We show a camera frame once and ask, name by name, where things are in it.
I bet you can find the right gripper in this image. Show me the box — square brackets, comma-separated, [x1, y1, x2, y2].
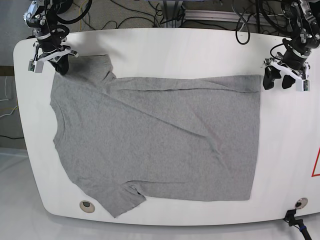
[32, 33, 79, 75]

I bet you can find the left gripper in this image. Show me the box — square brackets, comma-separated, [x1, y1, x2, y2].
[262, 44, 311, 90]

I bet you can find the grey t-shirt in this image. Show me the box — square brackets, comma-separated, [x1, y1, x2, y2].
[50, 55, 262, 217]

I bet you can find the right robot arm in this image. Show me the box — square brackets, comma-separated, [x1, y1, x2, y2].
[23, 0, 78, 75]

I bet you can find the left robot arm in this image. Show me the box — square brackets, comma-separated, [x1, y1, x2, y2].
[262, 0, 320, 92]

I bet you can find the red triangle sticker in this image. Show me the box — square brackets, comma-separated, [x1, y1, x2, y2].
[311, 148, 320, 178]

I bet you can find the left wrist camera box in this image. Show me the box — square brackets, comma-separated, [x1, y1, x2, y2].
[295, 79, 311, 92]

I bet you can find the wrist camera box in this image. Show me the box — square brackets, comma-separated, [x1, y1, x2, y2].
[28, 60, 44, 73]
[295, 79, 311, 92]

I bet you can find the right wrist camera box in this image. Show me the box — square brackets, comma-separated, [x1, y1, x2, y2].
[28, 60, 44, 73]

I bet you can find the yellow cable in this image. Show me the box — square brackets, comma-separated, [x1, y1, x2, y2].
[78, 0, 92, 32]

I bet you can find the white cable on floor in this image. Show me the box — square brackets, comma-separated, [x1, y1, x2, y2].
[0, 76, 19, 118]

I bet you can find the aluminium frame rail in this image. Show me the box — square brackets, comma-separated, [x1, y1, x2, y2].
[184, 9, 283, 21]

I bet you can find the right table cable grommet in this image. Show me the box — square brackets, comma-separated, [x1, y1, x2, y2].
[294, 197, 308, 210]

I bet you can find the table cable grommet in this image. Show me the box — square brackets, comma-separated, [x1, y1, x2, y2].
[79, 200, 95, 214]
[294, 197, 308, 210]

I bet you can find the black clamp with cable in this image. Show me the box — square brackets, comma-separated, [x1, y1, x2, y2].
[283, 209, 312, 240]

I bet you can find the left table cable grommet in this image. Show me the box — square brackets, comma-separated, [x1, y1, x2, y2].
[79, 200, 95, 214]

